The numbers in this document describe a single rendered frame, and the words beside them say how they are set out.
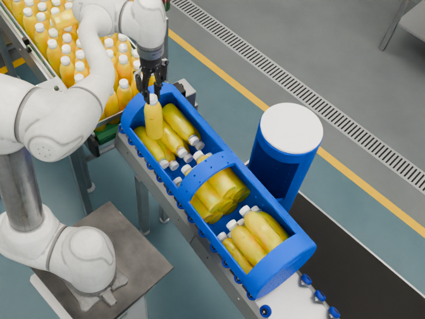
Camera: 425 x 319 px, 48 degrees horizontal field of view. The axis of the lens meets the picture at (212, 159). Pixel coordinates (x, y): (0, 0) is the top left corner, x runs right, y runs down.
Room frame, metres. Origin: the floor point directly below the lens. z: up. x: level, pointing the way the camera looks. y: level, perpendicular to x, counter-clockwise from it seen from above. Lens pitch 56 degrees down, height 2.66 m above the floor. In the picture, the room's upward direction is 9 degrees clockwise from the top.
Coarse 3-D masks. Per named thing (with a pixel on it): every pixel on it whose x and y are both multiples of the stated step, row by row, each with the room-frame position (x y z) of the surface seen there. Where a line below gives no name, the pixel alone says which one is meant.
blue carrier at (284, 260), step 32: (160, 96) 1.29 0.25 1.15; (128, 128) 1.12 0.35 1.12; (192, 160) 1.13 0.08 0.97; (224, 160) 0.97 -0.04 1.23; (192, 192) 0.85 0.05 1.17; (256, 192) 0.96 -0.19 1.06; (224, 224) 0.86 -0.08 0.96; (288, 224) 0.77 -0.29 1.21; (224, 256) 0.66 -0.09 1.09; (288, 256) 0.64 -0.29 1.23; (256, 288) 0.55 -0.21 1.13
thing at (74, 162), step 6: (72, 156) 1.23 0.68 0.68; (72, 162) 1.23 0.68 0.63; (78, 162) 1.25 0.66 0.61; (72, 168) 1.24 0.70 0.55; (78, 168) 1.24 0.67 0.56; (78, 174) 1.24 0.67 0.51; (78, 180) 1.23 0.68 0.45; (84, 180) 1.25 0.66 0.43; (78, 186) 1.23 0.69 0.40; (84, 186) 1.25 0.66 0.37; (84, 192) 1.24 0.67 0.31; (84, 198) 1.23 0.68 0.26; (84, 204) 1.23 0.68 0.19; (90, 204) 1.25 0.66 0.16; (84, 210) 1.25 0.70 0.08; (90, 210) 1.25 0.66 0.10
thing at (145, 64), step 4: (140, 60) 1.12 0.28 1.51; (144, 60) 1.11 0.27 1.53; (148, 60) 1.11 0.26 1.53; (152, 60) 1.11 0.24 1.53; (156, 60) 1.12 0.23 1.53; (160, 60) 1.14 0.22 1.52; (140, 64) 1.12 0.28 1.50; (144, 64) 1.11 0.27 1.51; (148, 64) 1.11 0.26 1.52; (152, 64) 1.11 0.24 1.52; (156, 64) 1.12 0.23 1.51; (160, 64) 1.16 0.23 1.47; (144, 68) 1.12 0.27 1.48; (148, 68) 1.13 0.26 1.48; (152, 68) 1.14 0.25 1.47; (144, 72) 1.12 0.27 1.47; (152, 72) 1.14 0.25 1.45
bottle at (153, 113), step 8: (152, 104) 1.13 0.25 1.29; (160, 104) 1.15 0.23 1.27; (144, 112) 1.12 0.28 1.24; (152, 112) 1.11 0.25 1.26; (160, 112) 1.13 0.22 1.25; (152, 120) 1.11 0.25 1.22; (160, 120) 1.12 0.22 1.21; (152, 128) 1.10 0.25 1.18; (160, 128) 1.12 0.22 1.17; (152, 136) 1.10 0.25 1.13; (160, 136) 1.11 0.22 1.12
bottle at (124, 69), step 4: (120, 64) 1.51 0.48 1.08; (124, 64) 1.51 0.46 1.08; (128, 64) 1.52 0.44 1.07; (116, 68) 1.51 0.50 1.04; (120, 68) 1.50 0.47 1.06; (124, 68) 1.50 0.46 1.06; (128, 68) 1.51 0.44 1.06; (120, 72) 1.49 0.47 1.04; (124, 72) 1.49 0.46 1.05; (128, 72) 1.50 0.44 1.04; (120, 76) 1.49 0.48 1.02; (124, 76) 1.49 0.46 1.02; (128, 76) 1.50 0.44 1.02; (128, 80) 1.50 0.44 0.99
